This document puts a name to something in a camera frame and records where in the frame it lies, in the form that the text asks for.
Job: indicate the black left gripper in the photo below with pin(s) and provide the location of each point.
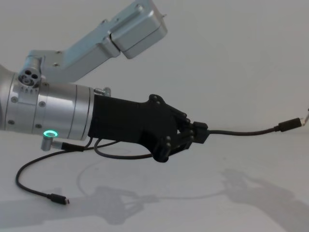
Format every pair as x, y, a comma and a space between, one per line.
125, 120

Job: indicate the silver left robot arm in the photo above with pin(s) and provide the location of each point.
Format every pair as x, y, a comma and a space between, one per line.
60, 111

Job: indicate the white table cloth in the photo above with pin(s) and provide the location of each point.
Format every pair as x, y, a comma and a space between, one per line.
217, 207

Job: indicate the white curtain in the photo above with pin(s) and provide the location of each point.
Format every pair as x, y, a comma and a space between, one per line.
229, 48

